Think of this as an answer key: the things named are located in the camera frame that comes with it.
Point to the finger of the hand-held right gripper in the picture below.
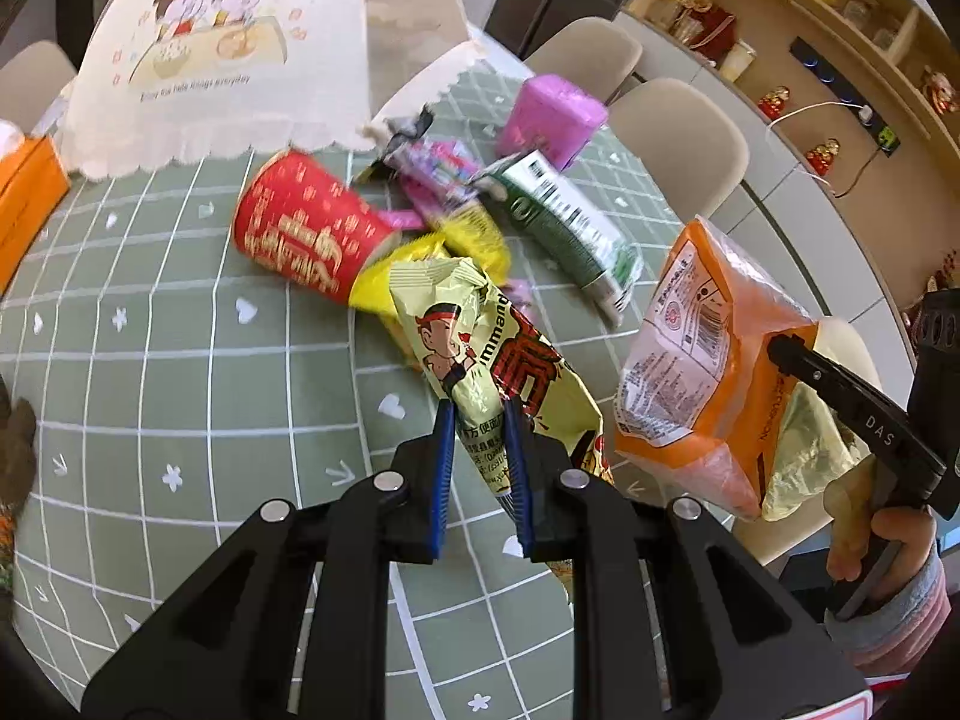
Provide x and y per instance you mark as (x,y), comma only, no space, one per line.
(862,409)

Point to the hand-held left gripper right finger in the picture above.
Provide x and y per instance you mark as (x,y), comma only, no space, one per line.
(517,465)

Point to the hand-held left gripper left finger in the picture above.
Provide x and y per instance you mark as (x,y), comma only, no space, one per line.
(442,465)

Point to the yellow plastic bag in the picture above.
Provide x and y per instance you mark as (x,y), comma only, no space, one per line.
(810,450)

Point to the cartoon print noodle snack packet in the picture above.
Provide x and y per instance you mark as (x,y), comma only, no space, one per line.
(465,345)

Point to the orange snack bag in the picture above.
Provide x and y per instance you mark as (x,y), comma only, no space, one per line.
(690,360)

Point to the green white carton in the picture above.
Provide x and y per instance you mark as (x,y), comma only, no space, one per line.
(555,217)

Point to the red paper cup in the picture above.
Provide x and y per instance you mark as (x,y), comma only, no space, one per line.
(300,225)

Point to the purple yellow wrapper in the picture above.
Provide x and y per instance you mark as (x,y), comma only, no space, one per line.
(442,172)

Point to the person's right hand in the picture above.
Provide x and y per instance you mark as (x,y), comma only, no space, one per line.
(851,525)

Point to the red brown decoration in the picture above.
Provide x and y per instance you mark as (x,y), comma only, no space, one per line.
(937,285)

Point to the small yellow snack packet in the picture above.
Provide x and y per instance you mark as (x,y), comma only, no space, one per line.
(375,281)

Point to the white low cabinet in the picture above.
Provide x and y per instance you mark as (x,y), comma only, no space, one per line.
(787,202)

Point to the red gold figurine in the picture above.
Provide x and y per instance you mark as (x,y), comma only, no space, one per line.
(823,157)
(774,103)
(941,90)

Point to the green checked tablecloth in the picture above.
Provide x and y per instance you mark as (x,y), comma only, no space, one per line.
(187,390)

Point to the black power strip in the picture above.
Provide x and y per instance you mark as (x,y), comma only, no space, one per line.
(847,90)

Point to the pink toy box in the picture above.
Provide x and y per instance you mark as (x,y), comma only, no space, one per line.
(551,116)

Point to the glass jars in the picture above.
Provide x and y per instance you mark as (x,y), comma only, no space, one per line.
(870,19)

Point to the white cup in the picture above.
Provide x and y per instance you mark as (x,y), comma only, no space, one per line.
(736,61)

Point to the red gold doll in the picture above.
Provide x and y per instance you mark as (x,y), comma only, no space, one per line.
(709,22)

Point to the brown furry cloth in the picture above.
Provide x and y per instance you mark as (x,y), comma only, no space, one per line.
(15,450)

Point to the white mesh food cover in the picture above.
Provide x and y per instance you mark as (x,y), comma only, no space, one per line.
(225,90)

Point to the orange tissue box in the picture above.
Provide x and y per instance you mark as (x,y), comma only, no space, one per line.
(30,195)

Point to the wooden wall shelf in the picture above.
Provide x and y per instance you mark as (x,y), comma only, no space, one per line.
(862,7)

